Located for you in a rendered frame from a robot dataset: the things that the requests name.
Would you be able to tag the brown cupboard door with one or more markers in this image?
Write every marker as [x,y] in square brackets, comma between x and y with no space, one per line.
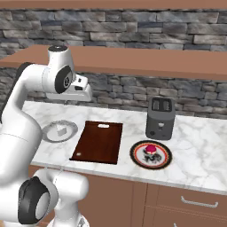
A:
[112,201]

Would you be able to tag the patterned orange-rimmed round plate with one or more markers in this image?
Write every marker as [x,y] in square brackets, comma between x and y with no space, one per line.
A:
[139,158]

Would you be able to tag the grey round plate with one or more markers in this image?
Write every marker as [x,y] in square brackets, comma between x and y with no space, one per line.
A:
[50,133]

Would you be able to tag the brown wooden overhead board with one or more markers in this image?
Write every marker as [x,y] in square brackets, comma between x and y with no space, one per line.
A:
[118,3]

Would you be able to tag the brown drawer front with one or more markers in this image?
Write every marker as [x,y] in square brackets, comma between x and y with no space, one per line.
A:
[192,193]
[189,220]

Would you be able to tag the dark grey toaster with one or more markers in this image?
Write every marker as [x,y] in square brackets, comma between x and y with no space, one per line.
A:
[159,124]

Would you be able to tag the dark brown wooden tray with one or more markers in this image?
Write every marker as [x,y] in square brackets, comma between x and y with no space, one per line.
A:
[99,142]

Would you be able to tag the pale grey dessert piece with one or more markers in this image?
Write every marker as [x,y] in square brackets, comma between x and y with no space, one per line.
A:
[61,131]

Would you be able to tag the pink cupcake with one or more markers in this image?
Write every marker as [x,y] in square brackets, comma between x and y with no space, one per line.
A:
[150,148]

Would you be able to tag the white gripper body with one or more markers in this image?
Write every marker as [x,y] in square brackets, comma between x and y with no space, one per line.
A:
[78,95]

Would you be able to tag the brown wooden wall shelf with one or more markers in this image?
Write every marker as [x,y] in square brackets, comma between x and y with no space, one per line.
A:
[142,60]

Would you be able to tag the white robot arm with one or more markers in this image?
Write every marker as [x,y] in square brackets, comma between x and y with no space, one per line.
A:
[17,139]

